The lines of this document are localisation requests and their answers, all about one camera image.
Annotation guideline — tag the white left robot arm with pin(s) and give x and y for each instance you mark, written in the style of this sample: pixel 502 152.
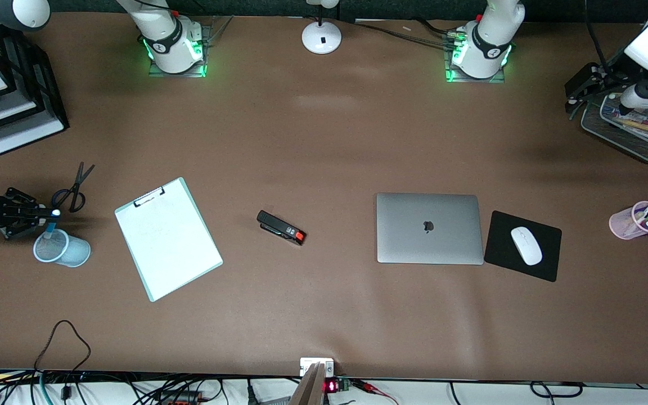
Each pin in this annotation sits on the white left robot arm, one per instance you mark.
pixel 484 45

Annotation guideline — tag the blue marker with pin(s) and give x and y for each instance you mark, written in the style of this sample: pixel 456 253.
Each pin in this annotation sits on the blue marker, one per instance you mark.
pixel 49 229

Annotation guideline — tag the white round stand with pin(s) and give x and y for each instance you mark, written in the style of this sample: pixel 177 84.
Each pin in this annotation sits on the white round stand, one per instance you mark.
pixel 322 39

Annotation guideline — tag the white computer mouse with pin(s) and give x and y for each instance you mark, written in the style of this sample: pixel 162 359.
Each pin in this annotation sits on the white computer mouse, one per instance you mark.
pixel 526 246

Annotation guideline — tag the silver laptop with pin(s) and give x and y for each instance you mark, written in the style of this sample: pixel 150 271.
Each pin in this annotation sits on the silver laptop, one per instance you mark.
pixel 414 242

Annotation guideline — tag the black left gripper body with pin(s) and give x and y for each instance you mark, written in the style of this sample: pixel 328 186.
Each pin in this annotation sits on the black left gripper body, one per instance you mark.
pixel 607 77

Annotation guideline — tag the red LED display module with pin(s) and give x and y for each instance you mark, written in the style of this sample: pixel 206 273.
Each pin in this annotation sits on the red LED display module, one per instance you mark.
pixel 338 386

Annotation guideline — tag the white paper sheet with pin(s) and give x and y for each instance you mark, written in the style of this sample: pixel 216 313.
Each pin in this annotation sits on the white paper sheet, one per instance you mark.
pixel 178 259

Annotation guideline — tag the orange black connector block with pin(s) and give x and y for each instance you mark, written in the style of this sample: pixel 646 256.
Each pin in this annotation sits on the orange black connector block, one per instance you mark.
pixel 180 398

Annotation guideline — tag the blue mesh pen cup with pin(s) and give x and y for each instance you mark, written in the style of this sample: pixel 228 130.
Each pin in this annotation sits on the blue mesh pen cup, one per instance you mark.
pixel 65 253

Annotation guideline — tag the white socket box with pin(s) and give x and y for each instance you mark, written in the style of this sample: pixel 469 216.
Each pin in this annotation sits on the white socket box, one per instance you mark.
pixel 308 363

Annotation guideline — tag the pink mesh pen cup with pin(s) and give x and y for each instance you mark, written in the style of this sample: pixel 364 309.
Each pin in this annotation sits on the pink mesh pen cup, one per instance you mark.
pixel 622 225

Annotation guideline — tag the green clipboard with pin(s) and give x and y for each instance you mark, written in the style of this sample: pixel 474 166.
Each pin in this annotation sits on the green clipboard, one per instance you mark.
pixel 149 195

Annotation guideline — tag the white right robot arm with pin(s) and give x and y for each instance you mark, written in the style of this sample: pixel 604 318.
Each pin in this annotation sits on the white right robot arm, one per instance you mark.
pixel 169 39

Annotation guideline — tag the grey mesh desk tray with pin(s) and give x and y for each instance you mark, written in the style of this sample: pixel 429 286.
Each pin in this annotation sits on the grey mesh desk tray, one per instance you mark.
pixel 639 143

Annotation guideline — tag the grey wedge mount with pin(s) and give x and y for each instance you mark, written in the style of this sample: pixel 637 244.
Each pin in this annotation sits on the grey wedge mount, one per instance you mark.
pixel 310 391

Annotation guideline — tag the black stacked paper tray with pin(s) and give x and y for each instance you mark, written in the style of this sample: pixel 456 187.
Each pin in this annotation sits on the black stacked paper tray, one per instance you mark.
pixel 48 95

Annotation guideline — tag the black scissors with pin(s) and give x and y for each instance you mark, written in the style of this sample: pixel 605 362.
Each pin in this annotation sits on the black scissors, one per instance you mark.
pixel 78 184

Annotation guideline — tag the black and red stapler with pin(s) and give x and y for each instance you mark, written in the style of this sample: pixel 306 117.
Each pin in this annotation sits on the black and red stapler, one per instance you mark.
pixel 279 226

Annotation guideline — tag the black mouse pad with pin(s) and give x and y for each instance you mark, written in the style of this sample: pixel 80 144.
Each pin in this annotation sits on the black mouse pad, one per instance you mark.
pixel 498 253

